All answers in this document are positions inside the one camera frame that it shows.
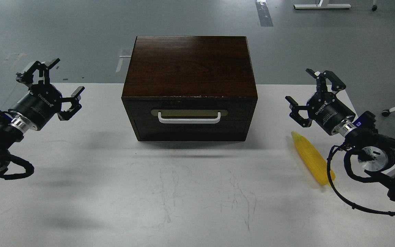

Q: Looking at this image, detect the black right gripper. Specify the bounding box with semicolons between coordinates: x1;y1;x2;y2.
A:
285;68;356;136

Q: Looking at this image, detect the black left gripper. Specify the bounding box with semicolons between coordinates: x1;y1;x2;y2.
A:
9;58;85;131

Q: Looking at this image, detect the yellow corn cob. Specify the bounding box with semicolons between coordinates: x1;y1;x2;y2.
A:
290;131;330;186

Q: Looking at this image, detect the dark wooden drawer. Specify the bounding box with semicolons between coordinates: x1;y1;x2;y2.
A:
125;100;256;142

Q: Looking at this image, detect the white drawer handle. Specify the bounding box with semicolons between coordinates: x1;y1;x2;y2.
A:
158;111;221;124

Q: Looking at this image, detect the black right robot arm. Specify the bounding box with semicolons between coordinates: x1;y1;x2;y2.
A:
285;69;395;216

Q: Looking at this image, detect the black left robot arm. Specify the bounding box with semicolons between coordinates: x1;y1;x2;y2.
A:
0;58;85;180

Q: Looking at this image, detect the dark wooden drawer cabinet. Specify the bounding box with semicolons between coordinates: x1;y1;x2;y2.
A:
122;36;258;142

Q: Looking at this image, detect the white floor tape mark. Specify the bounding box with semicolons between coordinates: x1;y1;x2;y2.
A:
115;49;132;72

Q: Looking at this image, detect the white desk base foot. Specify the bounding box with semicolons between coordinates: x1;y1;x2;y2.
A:
293;0;352;10

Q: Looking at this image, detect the grey floor tape strip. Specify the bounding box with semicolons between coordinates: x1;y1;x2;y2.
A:
254;0;273;27

